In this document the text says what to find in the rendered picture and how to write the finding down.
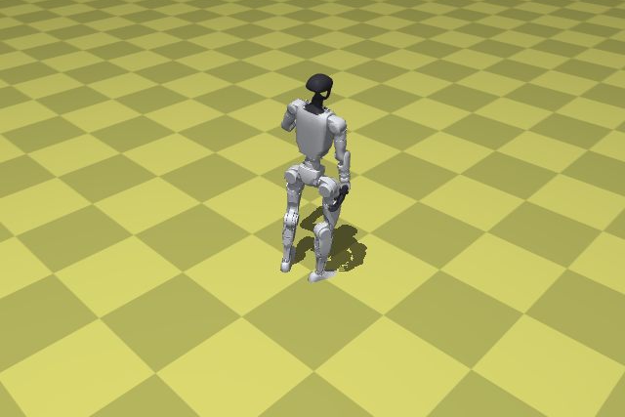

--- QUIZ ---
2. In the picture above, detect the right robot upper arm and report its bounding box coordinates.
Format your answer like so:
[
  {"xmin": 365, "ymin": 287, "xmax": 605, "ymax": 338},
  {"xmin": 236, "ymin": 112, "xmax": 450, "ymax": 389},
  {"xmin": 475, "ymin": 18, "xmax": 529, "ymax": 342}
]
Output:
[{"xmin": 328, "ymin": 115, "xmax": 348, "ymax": 162}]

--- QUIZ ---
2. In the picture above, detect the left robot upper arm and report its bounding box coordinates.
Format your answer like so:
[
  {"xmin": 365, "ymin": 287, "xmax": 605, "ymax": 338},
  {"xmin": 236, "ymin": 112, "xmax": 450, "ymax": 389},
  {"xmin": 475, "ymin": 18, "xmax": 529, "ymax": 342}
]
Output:
[{"xmin": 281, "ymin": 99, "xmax": 303, "ymax": 132}]

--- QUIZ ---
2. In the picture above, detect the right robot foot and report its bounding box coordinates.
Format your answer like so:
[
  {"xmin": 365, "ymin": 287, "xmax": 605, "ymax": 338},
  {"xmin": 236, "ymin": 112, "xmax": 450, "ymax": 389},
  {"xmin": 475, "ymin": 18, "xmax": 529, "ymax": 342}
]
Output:
[{"xmin": 308, "ymin": 270, "xmax": 337, "ymax": 283}]

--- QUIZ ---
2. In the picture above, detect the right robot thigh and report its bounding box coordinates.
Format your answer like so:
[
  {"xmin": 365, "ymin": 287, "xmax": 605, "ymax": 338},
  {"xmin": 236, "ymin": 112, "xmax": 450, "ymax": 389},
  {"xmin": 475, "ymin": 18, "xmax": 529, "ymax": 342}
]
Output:
[{"xmin": 313, "ymin": 174, "xmax": 341, "ymax": 238}]

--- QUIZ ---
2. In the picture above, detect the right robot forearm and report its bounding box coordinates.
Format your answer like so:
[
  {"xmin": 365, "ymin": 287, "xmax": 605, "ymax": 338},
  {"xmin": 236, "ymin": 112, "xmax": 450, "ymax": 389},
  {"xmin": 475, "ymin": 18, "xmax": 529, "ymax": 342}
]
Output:
[{"xmin": 337, "ymin": 151, "xmax": 351, "ymax": 191}]

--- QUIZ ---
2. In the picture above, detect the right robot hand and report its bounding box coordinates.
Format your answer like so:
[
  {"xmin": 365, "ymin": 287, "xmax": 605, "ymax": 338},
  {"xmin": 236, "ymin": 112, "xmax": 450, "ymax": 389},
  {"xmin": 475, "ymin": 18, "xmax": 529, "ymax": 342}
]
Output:
[{"xmin": 327, "ymin": 185, "xmax": 349, "ymax": 212}]

